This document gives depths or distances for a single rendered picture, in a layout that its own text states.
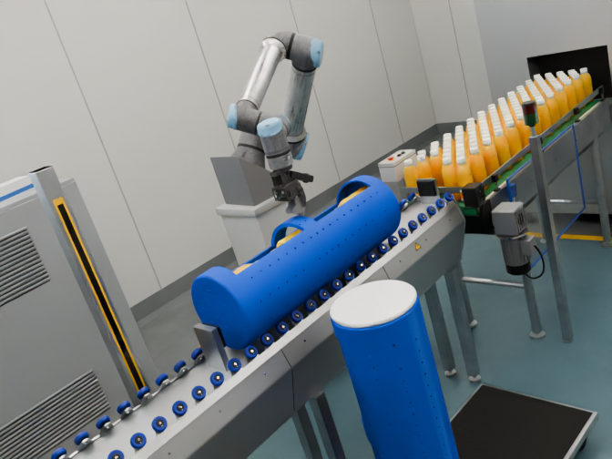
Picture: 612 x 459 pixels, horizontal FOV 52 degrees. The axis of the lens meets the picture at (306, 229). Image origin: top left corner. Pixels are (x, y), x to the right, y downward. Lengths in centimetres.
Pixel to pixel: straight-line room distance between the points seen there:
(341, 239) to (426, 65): 562
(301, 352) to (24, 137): 307
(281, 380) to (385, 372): 39
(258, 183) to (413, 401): 150
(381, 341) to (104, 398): 216
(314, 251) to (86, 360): 180
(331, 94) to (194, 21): 169
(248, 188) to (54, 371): 140
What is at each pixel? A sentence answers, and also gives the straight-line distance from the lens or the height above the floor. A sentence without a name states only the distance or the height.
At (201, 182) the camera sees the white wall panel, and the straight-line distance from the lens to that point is 543.
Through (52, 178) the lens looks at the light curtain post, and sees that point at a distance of 213.
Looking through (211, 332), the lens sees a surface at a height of 108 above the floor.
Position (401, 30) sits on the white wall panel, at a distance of 753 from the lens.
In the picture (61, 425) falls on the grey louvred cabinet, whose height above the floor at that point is 29.
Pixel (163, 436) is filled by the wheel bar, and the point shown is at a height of 93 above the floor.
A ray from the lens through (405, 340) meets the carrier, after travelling 193.
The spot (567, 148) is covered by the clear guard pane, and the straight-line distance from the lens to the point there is 365.
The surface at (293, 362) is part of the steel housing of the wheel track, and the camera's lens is 218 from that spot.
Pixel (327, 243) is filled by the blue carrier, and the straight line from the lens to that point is 224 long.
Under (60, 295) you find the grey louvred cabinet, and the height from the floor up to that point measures 92.
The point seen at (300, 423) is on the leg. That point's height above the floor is 47.
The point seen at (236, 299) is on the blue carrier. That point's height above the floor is 116.
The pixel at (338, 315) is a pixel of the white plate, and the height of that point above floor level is 104.
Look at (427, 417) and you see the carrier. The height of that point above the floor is 66.
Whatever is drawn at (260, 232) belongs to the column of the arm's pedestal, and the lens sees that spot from 312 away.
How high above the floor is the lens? 195
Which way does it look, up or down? 19 degrees down
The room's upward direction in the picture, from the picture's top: 17 degrees counter-clockwise
